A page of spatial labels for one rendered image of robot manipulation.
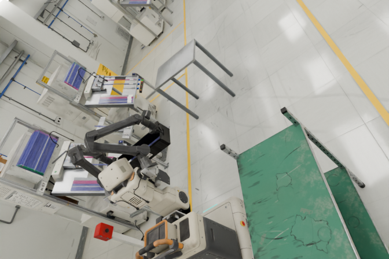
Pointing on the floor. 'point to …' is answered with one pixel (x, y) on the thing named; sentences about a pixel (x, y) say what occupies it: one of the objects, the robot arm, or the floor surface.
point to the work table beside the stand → (187, 53)
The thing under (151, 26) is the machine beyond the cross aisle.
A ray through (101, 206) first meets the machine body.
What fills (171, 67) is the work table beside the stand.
